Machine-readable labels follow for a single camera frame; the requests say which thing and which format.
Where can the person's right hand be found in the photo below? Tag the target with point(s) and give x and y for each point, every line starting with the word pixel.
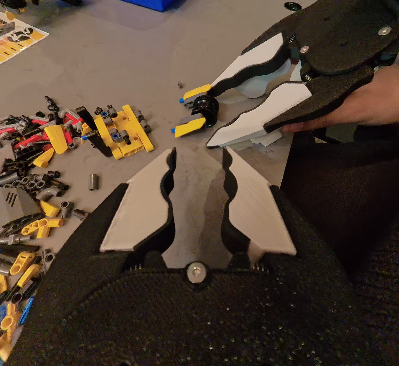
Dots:
pixel 358 107

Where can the printed instruction booklet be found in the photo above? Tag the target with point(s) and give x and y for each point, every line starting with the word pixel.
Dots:
pixel 18 38

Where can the yellow toy brick frame assembly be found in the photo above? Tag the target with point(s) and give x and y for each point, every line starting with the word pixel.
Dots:
pixel 124 132

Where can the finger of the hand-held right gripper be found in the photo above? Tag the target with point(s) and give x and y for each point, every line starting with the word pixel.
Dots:
pixel 255 57
pixel 268 110

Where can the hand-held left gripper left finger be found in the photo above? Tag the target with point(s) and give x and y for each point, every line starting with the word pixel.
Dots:
pixel 140 213

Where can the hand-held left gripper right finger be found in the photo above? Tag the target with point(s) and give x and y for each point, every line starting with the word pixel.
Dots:
pixel 258 216

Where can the black wheel assembly yellow panels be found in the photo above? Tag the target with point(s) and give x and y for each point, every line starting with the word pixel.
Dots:
pixel 204 110

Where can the dark grey tube brick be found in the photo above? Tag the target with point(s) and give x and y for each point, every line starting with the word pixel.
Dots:
pixel 93 182

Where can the pile of toy brick parts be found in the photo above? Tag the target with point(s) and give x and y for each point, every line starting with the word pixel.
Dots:
pixel 31 154

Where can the person's right forearm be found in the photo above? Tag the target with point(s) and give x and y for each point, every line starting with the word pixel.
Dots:
pixel 391 91

